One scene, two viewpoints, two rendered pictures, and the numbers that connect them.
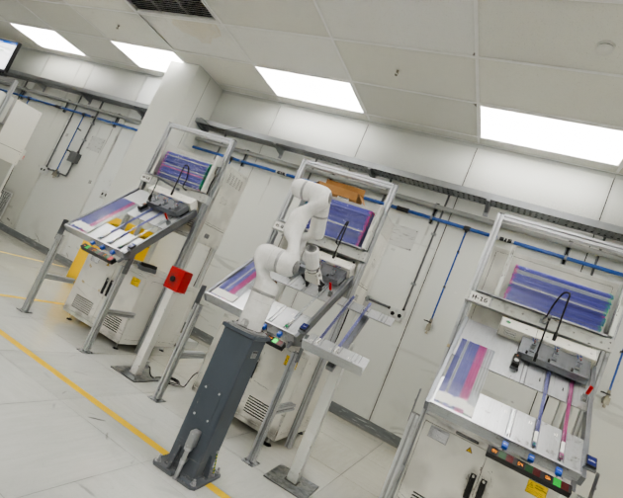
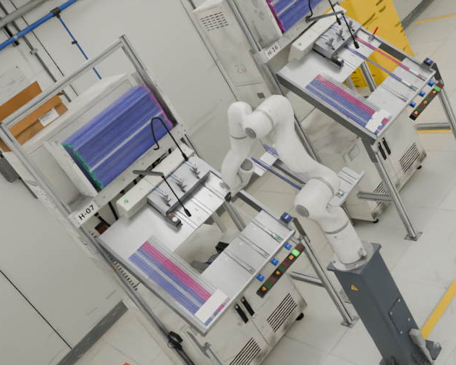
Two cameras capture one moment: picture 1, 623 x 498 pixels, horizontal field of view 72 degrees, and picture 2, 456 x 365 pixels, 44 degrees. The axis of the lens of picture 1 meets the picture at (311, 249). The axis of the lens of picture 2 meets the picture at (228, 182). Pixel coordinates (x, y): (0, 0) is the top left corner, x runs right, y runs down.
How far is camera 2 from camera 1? 2.56 m
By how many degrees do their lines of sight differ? 60
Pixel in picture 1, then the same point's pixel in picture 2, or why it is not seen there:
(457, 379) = (354, 109)
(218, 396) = (399, 302)
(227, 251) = not seen: outside the picture
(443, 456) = (364, 158)
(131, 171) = not seen: outside the picture
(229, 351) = (378, 277)
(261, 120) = not seen: outside the picture
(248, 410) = (277, 325)
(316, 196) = (287, 111)
